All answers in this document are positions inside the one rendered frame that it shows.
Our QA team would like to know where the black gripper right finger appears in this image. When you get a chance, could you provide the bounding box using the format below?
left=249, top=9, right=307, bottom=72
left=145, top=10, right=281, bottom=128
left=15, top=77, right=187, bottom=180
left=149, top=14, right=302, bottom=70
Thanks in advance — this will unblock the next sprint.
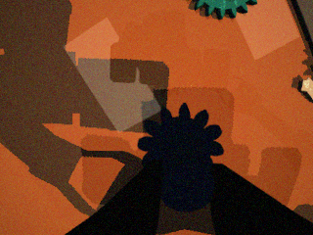
left=210, top=164, right=313, bottom=235

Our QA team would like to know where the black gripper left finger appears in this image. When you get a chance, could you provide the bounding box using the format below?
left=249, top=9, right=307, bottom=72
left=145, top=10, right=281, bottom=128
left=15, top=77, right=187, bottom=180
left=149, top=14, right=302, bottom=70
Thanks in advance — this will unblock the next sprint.
left=64, top=160, right=163, bottom=235

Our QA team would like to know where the green gear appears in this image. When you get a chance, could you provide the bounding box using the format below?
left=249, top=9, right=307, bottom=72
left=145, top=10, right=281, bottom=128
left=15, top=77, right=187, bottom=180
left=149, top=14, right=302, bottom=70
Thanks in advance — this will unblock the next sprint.
left=195, top=0, right=257, bottom=20

